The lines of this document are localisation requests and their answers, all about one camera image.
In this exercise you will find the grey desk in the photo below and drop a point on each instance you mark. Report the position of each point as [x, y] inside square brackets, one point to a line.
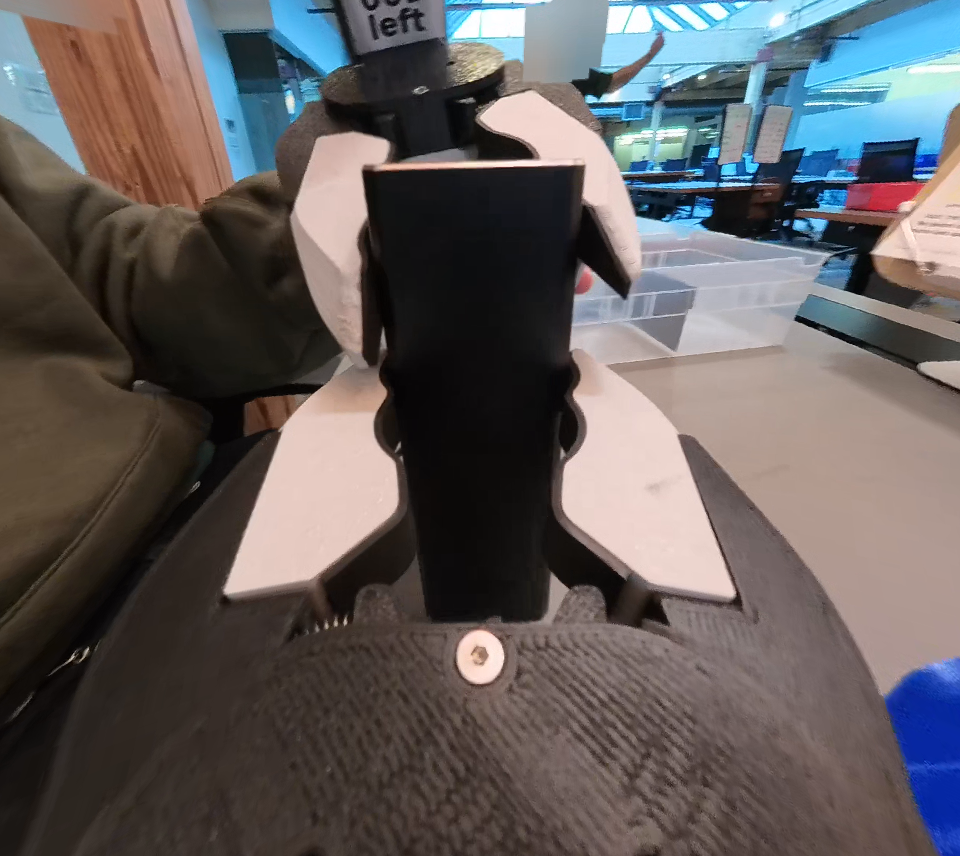
[787, 459]

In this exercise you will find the small red bin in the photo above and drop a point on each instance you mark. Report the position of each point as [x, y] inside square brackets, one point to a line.
[877, 196]

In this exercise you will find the white paper sign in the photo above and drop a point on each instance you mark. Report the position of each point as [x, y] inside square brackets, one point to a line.
[735, 133]
[772, 133]

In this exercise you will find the person's left hand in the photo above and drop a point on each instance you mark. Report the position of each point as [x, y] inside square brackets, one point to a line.
[585, 282]

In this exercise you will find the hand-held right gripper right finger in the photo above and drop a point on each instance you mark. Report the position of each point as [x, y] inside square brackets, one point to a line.
[645, 496]

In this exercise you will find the black desk rail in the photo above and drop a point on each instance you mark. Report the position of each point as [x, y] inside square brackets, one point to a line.
[862, 324]

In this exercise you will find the clear plastic bin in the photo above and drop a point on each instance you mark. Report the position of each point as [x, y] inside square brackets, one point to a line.
[735, 316]

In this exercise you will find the small black monitor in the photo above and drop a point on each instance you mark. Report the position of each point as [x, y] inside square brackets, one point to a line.
[889, 159]

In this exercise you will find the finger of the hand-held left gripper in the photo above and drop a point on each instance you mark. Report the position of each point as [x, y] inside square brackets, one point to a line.
[330, 234]
[607, 211]

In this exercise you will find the white stand base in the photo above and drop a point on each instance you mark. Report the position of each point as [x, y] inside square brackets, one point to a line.
[941, 376]

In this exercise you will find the instruction sheet on stand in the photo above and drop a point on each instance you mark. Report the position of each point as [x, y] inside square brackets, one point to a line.
[900, 264]

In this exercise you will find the black office chair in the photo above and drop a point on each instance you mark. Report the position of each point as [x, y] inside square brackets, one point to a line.
[772, 196]

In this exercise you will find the blue plastic bin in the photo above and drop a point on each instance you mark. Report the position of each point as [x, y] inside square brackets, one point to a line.
[930, 758]

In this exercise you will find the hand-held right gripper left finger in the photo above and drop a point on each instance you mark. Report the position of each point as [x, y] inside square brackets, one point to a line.
[315, 496]

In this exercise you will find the black USB hub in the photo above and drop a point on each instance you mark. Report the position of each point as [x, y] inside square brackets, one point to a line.
[472, 346]

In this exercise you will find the another person's forearm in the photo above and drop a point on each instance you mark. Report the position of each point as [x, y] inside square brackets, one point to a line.
[637, 65]

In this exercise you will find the person's left forearm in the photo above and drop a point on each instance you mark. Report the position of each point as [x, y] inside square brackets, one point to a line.
[150, 271]

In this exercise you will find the wooden office table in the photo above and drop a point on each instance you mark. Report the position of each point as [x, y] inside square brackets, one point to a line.
[847, 217]

